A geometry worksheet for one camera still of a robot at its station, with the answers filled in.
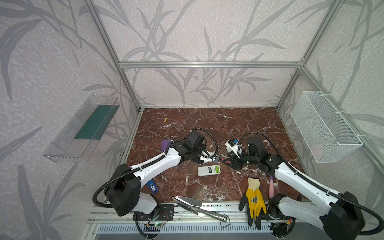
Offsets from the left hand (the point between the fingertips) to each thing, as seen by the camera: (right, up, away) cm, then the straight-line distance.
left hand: (208, 146), depth 83 cm
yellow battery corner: (-31, +15, +29) cm, 46 cm away
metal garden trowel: (-6, -31, -6) cm, 32 cm away
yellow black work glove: (+23, -27, -8) cm, 36 cm away
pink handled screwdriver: (+7, -5, -8) cm, 12 cm away
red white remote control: (+1, -15, +3) cm, 15 cm away
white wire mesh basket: (+50, +8, -20) cm, 55 cm away
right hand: (+9, -3, -4) cm, 10 cm away
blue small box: (-30, -21, -4) cm, 37 cm away
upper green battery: (+5, -14, +4) cm, 16 cm away
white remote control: (-1, -3, -14) cm, 15 cm away
